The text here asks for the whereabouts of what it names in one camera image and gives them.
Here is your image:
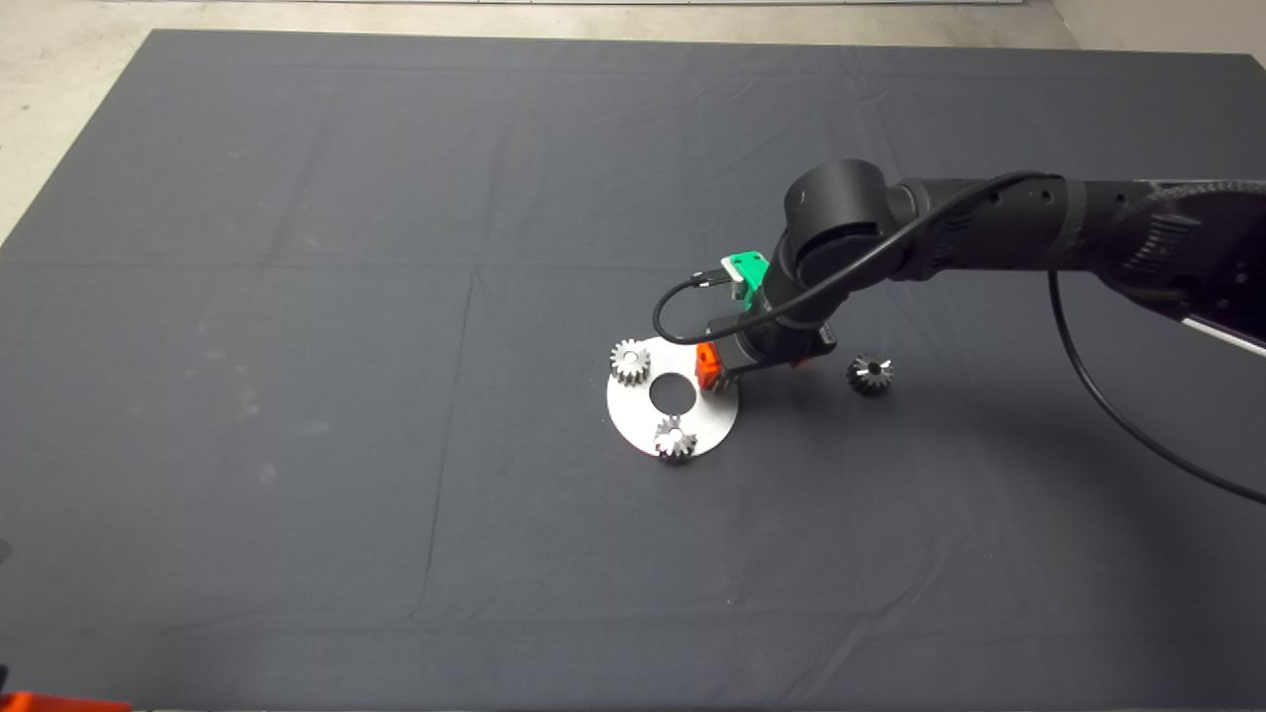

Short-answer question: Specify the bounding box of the right wrist camera green mount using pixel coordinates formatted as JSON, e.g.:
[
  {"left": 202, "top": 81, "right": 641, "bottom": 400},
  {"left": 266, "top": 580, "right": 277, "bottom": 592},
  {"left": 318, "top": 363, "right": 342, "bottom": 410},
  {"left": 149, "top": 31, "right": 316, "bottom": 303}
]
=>
[{"left": 719, "top": 251, "right": 772, "bottom": 310}]

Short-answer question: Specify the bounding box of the small steel gear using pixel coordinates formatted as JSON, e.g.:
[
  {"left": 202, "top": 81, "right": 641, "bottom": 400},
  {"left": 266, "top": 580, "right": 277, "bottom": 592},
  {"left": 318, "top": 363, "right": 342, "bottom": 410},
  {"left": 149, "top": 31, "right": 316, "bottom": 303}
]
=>
[
  {"left": 608, "top": 338, "right": 652, "bottom": 388},
  {"left": 846, "top": 353, "right": 895, "bottom": 398},
  {"left": 653, "top": 415, "right": 699, "bottom": 466}
]

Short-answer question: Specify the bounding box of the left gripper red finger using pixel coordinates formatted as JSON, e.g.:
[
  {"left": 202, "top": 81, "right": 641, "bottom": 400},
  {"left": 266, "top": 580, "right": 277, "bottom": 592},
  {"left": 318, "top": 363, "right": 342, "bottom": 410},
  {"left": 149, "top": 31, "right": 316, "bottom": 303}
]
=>
[{"left": 0, "top": 692, "right": 132, "bottom": 712}]

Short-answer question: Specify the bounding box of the round metal plate with hole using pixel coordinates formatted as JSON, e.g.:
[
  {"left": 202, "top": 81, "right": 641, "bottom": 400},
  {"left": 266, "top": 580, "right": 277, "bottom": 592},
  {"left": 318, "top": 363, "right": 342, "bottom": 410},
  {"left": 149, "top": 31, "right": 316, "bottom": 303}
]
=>
[{"left": 605, "top": 336, "right": 741, "bottom": 459}]

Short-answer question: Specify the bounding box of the black camera cable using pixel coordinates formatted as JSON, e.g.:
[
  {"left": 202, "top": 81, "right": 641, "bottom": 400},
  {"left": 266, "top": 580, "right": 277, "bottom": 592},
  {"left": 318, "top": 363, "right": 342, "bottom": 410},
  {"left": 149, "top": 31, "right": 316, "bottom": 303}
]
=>
[{"left": 652, "top": 170, "right": 1266, "bottom": 503}]

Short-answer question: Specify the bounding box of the dark grey table cloth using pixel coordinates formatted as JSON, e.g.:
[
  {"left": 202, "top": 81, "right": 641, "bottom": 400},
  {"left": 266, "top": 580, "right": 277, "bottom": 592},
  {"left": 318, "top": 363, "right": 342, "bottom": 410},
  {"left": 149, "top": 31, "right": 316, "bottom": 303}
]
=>
[{"left": 0, "top": 28, "right": 1266, "bottom": 712}]

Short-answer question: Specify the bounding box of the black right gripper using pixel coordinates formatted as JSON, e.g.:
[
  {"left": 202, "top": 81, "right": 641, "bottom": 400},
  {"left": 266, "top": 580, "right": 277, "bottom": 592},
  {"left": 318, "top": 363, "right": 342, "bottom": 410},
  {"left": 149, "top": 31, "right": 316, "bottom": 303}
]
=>
[{"left": 696, "top": 292, "right": 839, "bottom": 393}]

